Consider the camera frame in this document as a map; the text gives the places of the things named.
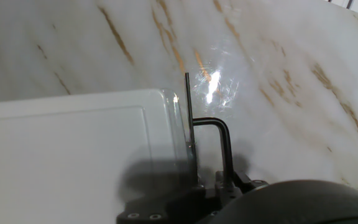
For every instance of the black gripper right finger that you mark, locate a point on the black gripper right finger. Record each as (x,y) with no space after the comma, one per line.
(232,189)

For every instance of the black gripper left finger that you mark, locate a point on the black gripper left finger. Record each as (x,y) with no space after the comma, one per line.
(172,208)

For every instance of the white plastic drawer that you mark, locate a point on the white plastic drawer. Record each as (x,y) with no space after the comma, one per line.
(182,133)

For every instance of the white plastic drawer cabinet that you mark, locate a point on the white plastic drawer cabinet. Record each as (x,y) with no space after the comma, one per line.
(57,161)

